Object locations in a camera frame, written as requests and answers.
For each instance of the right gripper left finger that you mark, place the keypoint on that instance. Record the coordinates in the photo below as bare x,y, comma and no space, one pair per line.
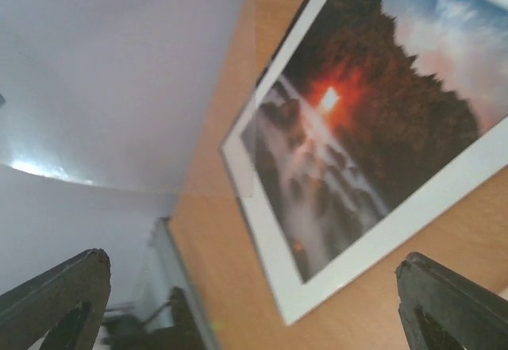
62,306

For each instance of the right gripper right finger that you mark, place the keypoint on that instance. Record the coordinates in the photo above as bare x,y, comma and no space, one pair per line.
440,309

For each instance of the sunset landscape photo white border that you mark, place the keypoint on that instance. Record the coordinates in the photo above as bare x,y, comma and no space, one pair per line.
371,119

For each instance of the left aluminium corner post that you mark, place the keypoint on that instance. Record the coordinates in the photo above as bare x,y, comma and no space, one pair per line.
163,269

